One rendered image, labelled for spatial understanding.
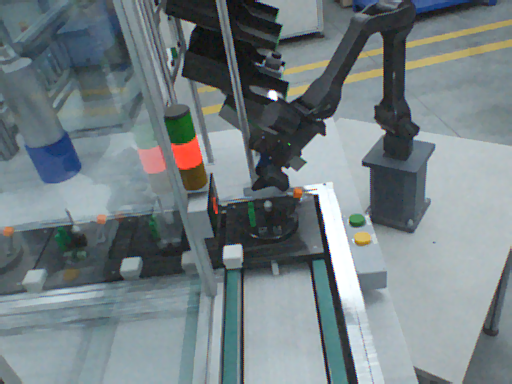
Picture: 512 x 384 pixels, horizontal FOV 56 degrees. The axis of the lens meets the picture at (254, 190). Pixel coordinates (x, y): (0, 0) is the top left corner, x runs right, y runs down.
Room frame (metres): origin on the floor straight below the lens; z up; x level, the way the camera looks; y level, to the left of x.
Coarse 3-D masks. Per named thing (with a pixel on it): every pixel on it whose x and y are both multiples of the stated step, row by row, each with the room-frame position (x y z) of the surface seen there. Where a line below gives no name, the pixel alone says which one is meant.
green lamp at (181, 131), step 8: (168, 120) 0.74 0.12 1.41; (176, 120) 0.74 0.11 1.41; (184, 120) 0.74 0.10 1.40; (192, 120) 0.76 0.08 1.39; (168, 128) 0.74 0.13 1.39; (176, 128) 0.74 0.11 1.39; (184, 128) 0.74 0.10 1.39; (192, 128) 0.75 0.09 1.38; (176, 136) 0.74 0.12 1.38; (184, 136) 0.74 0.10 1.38; (192, 136) 0.75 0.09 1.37; (176, 144) 0.74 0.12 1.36; (184, 144) 0.74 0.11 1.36
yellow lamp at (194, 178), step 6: (180, 168) 0.75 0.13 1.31; (192, 168) 0.74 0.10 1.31; (198, 168) 0.74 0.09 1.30; (204, 168) 0.76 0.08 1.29; (180, 174) 0.75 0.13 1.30; (186, 174) 0.74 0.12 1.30; (192, 174) 0.74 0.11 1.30; (198, 174) 0.74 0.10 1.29; (204, 174) 0.75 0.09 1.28; (186, 180) 0.74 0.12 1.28; (192, 180) 0.74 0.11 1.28; (198, 180) 0.74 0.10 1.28; (204, 180) 0.75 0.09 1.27; (186, 186) 0.74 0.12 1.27; (192, 186) 0.74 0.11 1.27; (198, 186) 0.74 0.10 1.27
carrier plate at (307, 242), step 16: (240, 208) 1.04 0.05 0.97; (304, 208) 0.98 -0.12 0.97; (240, 224) 0.97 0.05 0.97; (304, 224) 0.92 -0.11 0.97; (240, 240) 0.91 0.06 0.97; (288, 240) 0.87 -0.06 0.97; (304, 240) 0.86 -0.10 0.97; (320, 240) 0.85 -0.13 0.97; (256, 256) 0.84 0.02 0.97; (272, 256) 0.83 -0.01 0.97; (288, 256) 0.82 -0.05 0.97; (304, 256) 0.81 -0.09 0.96; (320, 256) 0.81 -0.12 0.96
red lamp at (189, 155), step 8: (192, 144) 0.74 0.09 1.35; (176, 152) 0.74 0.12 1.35; (184, 152) 0.74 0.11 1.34; (192, 152) 0.74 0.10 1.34; (200, 152) 0.76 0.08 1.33; (176, 160) 0.75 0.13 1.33; (184, 160) 0.74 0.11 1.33; (192, 160) 0.74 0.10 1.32; (200, 160) 0.75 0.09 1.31; (184, 168) 0.74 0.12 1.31
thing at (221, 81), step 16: (192, 48) 1.26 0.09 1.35; (208, 48) 1.31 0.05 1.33; (224, 48) 1.30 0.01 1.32; (240, 48) 1.29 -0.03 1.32; (192, 64) 1.19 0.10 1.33; (208, 64) 1.18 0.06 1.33; (224, 64) 1.17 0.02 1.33; (240, 64) 1.29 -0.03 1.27; (208, 80) 1.18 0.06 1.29; (224, 80) 1.17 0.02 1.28; (240, 80) 1.16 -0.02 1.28; (256, 80) 1.27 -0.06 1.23; (272, 80) 1.27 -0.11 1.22; (256, 96) 1.15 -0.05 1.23; (272, 96) 1.19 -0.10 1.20
